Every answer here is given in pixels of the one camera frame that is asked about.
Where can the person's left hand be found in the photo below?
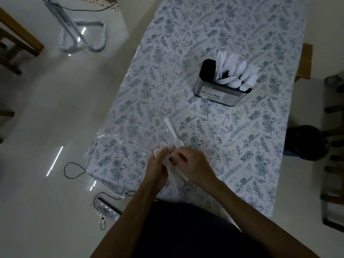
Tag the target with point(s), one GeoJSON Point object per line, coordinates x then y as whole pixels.
{"type": "Point", "coordinates": [156, 170]}

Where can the person's right hand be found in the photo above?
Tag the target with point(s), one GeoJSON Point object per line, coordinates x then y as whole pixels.
{"type": "Point", "coordinates": [197, 166]}

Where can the person's left fingers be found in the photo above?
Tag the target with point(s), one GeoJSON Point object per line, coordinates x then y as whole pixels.
{"type": "Point", "coordinates": [162, 153]}

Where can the person's right thumb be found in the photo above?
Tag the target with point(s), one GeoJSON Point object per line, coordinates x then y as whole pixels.
{"type": "Point", "coordinates": [179, 159]}

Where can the white plastic spoon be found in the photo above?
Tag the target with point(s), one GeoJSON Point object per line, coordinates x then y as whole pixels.
{"type": "Point", "coordinates": [171, 131]}
{"type": "Point", "coordinates": [172, 180]}

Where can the person's right forearm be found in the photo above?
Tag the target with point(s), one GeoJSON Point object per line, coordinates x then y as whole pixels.
{"type": "Point", "coordinates": [252, 223]}

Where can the person's left forearm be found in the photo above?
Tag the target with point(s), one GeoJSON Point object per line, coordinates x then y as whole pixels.
{"type": "Point", "coordinates": [126, 217]}

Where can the floral tablecloth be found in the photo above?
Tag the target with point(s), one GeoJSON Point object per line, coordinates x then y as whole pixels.
{"type": "Point", "coordinates": [212, 99]}

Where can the person's dark clothing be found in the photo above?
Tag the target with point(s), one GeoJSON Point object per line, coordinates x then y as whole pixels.
{"type": "Point", "coordinates": [193, 233]}

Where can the metal tin container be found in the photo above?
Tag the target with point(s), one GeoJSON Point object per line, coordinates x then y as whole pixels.
{"type": "Point", "coordinates": [215, 89]}

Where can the white power strip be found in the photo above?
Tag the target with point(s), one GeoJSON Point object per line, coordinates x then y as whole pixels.
{"type": "Point", "coordinates": [107, 209]}

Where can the bunch of white plastic cutlery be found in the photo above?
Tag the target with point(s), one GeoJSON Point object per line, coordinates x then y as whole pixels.
{"type": "Point", "coordinates": [236, 71]}

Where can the black waste bin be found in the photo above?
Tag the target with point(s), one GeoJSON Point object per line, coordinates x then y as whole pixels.
{"type": "Point", "coordinates": [305, 142]}

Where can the metal floor stand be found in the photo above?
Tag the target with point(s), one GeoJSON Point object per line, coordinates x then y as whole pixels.
{"type": "Point", "coordinates": [80, 32]}

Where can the wooden chair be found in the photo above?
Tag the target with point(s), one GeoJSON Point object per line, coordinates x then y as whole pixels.
{"type": "Point", "coordinates": [16, 42]}
{"type": "Point", "coordinates": [333, 163]}

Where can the wooden table edge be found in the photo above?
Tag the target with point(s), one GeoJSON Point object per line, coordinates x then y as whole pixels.
{"type": "Point", "coordinates": [303, 63]}

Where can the lace-edged cloth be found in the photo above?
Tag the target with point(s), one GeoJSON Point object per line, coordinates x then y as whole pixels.
{"type": "Point", "coordinates": [99, 1]}

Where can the small round container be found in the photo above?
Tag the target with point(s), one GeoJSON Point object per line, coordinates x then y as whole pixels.
{"type": "Point", "coordinates": [332, 80]}

